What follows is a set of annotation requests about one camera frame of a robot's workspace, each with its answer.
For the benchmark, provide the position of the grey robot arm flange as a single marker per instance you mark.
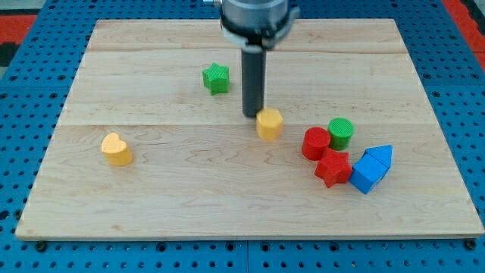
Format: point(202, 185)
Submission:
point(255, 25)

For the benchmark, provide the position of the yellow hexagon block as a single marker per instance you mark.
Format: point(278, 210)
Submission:
point(269, 124)

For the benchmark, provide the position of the green star block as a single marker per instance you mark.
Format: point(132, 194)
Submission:
point(216, 79)

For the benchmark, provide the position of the red star block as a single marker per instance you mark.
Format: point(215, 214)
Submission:
point(333, 168)

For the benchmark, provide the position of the red cylinder block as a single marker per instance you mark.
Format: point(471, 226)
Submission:
point(316, 141)

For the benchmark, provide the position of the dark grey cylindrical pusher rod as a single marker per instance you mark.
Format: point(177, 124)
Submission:
point(253, 68)

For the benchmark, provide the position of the light wooden board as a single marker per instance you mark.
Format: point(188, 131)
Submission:
point(199, 169)

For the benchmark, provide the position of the green cylinder block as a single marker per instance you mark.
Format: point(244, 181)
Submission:
point(341, 131)

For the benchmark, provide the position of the yellow heart block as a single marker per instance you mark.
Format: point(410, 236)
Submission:
point(115, 150)

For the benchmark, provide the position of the blue cube block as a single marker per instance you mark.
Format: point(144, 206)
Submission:
point(368, 171)

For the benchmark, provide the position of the blue triangular prism block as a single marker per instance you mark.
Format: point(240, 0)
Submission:
point(383, 154)

